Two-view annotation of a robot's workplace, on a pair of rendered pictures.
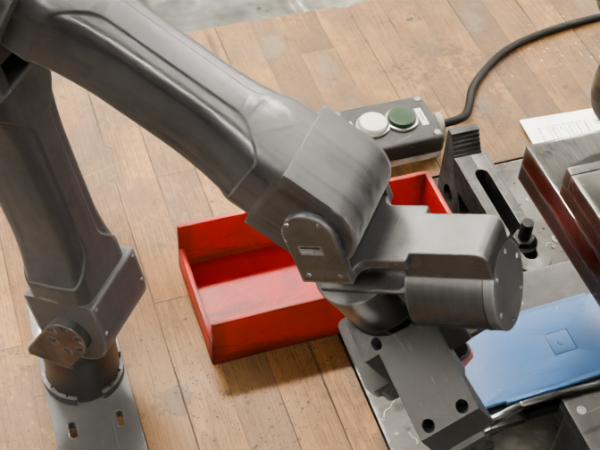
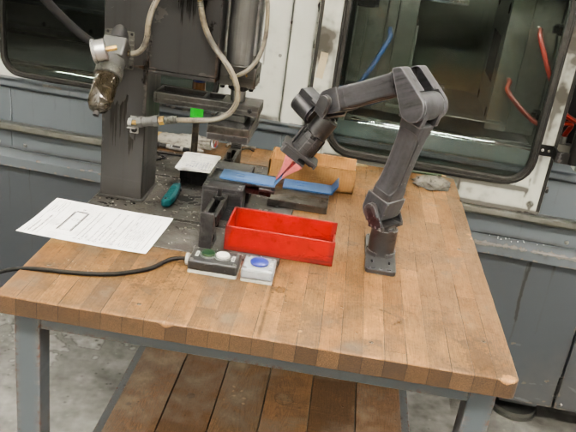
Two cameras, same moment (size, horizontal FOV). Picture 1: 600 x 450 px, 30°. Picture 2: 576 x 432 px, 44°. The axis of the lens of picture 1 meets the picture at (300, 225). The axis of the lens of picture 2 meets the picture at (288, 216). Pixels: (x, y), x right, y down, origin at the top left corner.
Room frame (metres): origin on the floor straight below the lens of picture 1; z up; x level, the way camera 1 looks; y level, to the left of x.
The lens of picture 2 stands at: (2.05, 0.61, 1.62)
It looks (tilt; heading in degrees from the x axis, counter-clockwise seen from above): 23 degrees down; 204
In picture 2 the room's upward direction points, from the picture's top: 8 degrees clockwise
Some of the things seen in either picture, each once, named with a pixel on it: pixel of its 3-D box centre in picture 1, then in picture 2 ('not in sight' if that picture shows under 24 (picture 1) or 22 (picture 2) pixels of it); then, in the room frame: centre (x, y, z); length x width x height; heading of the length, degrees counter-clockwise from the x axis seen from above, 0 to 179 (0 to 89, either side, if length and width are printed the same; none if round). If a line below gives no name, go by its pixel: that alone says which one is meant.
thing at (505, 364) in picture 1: (531, 344); (252, 173); (0.53, -0.19, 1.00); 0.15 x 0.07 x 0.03; 113
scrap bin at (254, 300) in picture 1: (325, 262); (281, 235); (0.67, -0.03, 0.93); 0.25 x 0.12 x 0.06; 111
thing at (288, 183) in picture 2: not in sight; (311, 183); (0.30, -0.12, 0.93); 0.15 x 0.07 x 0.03; 113
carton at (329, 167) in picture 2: not in sight; (312, 171); (0.20, -0.17, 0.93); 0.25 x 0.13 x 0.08; 111
